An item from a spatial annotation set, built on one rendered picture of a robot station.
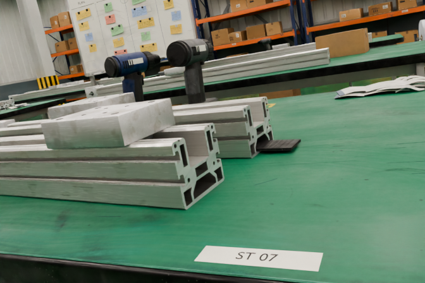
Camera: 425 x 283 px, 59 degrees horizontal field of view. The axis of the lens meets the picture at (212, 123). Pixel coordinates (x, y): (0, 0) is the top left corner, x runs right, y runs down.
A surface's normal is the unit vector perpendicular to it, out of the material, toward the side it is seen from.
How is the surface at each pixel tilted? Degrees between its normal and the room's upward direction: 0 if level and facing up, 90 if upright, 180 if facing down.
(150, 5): 90
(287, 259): 0
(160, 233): 0
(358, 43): 89
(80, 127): 90
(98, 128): 90
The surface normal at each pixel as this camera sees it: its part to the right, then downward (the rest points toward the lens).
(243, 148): -0.50, 0.25
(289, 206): -0.18, -0.97
